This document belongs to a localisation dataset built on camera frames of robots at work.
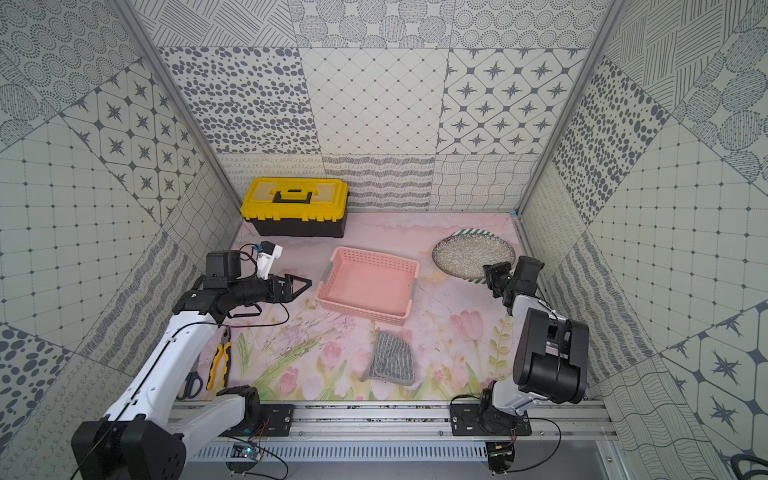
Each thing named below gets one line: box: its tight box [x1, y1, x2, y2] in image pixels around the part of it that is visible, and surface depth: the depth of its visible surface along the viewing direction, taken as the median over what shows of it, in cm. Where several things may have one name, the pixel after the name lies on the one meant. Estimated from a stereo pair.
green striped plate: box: [432, 228, 516, 284], surface depth 103 cm
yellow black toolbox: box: [240, 178, 349, 238], surface depth 103 cm
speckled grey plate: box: [432, 234, 516, 279], surface depth 103 cm
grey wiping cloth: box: [361, 331, 415, 386], surface depth 81 cm
